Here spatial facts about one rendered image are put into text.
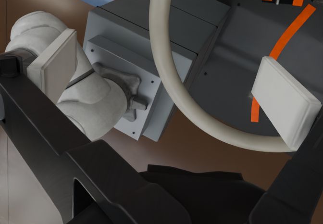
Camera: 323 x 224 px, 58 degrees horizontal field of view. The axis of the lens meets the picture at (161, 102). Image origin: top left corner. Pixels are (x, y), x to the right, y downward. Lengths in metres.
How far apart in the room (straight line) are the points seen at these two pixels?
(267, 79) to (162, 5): 0.26
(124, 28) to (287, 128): 0.88
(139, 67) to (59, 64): 0.79
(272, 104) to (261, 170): 2.03
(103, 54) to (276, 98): 0.85
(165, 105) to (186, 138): 1.12
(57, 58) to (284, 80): 0.13
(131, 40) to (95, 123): 0.34
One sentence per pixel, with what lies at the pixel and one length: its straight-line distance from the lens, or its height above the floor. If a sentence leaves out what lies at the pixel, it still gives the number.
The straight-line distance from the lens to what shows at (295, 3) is 1.62.
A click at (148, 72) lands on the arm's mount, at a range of 0.94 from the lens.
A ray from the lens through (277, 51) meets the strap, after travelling 1.74.
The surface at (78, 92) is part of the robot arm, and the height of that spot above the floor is 1.09.
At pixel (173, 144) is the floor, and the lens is 2.25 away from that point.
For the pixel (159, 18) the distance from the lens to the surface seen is 0.44.
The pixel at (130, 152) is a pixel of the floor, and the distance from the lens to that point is 2.48.
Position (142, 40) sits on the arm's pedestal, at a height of 0.80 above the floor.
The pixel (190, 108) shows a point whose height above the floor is 1.25.
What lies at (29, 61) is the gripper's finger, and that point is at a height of 1.55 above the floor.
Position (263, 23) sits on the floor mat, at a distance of 1.70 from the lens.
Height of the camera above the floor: 1.66
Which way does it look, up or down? 53 degrees down
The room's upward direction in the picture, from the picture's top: 144 degrees counter-clockwise
